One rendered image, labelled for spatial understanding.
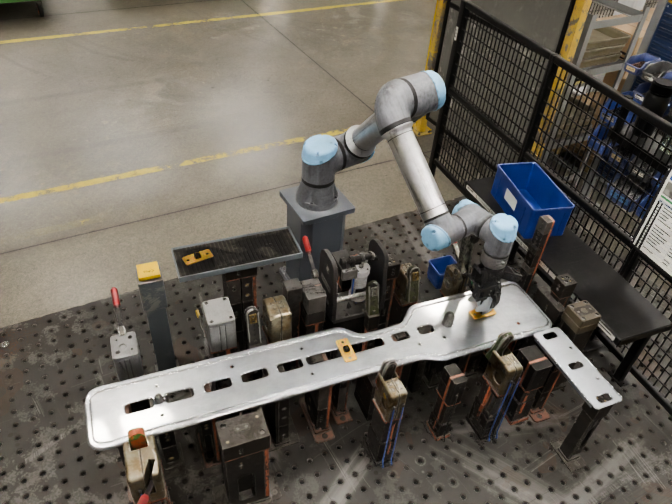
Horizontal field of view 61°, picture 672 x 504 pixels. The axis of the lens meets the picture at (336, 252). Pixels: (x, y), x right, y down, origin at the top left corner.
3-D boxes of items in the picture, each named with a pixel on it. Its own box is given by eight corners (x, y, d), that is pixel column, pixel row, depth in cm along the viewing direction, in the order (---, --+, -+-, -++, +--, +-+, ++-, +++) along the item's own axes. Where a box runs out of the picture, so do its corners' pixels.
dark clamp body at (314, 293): (300, 386, 192) (304, 306, 168) (288, 356, 201) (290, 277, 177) (330, 377, 196) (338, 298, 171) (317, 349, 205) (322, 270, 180)
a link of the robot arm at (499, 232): (502, 207, 160) (526, 222, 155) (493, 237, 168) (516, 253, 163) (483, 216, 157) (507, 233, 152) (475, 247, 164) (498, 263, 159)
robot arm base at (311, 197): (288, 192, 208) (289, 169, 201) (325, 183, 214) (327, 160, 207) (307, 215, 198) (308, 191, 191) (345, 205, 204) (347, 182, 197)
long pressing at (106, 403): (89, 464, 136) (88, 461, 135) (83, 389, 152) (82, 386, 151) (556, 328, 180) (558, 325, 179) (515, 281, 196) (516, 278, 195)
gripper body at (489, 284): (462, 287, 175) (470, 257, 167) (486, 281, 177) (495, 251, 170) (476, 304, 170) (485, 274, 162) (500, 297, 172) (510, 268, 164)
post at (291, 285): (285, 374, 195) (287, 290, 169) (281, 363, 199) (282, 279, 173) (299, 371, 197) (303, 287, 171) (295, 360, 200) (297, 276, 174)
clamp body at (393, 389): (372, 473, 170) (387, 405, 148) (356, 439, 178) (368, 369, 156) (400, 464, 173) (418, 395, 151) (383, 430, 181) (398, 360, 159)
